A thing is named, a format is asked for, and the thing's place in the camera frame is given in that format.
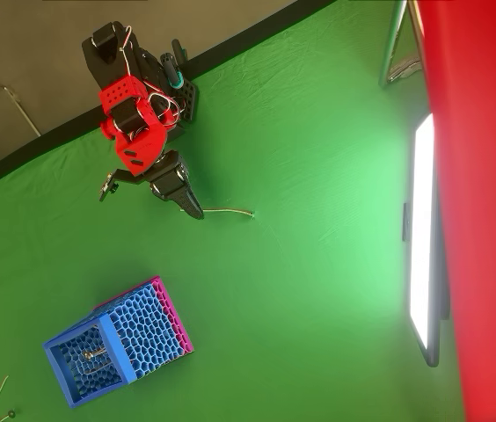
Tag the large red blurry post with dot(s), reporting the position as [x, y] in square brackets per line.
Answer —
[485, 176]

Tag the green cloth with black rim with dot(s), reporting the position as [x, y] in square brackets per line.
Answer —
[274, 176]

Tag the black framed LED light panel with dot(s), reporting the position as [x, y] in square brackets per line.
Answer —
[421, 220]

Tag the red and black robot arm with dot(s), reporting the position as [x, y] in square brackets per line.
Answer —
[116, 94]

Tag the chrome tube stand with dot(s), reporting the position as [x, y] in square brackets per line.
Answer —
[391, 44]

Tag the thin grey metal rod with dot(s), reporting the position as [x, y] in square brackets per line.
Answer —
[20, 104]

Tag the blue and magenta lattice basket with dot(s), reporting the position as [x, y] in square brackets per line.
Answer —
[142, 329]

